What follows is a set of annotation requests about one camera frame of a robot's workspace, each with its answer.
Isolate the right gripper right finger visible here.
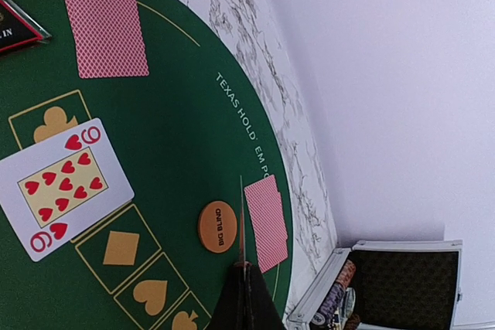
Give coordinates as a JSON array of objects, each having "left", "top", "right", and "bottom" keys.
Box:
[{"left": 245, "top": 264, "right": 285, "bottom": 330}]

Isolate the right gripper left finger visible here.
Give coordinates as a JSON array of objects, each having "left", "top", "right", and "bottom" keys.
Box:
[{"left": 207, "top": 264, "right": 246, "bottom": 330}]

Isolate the red card carried edge-on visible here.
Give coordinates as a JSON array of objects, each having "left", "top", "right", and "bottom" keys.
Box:
[{"left": 239, "top": 176, "right": 246, "bottom": 267}]

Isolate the orange big blind button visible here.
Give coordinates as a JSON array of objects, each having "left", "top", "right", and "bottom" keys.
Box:
[{"left": 198, "top": 201, "right": 237, "bottom": 254}]

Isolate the red card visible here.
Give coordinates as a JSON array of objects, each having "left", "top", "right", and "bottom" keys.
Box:
[
  {"left": 244, "top": 175, "right": 288, "bottom": 274},
  {"left": 64, "top": 0, "right": 149, "bottom": 79}
]

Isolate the nine of hearts card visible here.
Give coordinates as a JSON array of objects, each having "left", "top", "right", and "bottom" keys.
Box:
[{"left": 1, "top": 118, "right": 135, "bottom": 262}]

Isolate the black triangular dealer button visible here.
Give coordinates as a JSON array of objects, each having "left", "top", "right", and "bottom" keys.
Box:
[{"left": 1, "top": 0, "right": 52, "bottom": 55}]

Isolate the aluminium poker chip case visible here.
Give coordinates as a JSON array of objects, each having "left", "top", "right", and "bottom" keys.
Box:
[{"left": 287, "top": 240, "right": 463, "bottom": 329}]

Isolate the round green poker mat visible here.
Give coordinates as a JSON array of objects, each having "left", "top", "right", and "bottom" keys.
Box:
[{"left": 1, "top": 0, "right": 292, "bottom": 329}]

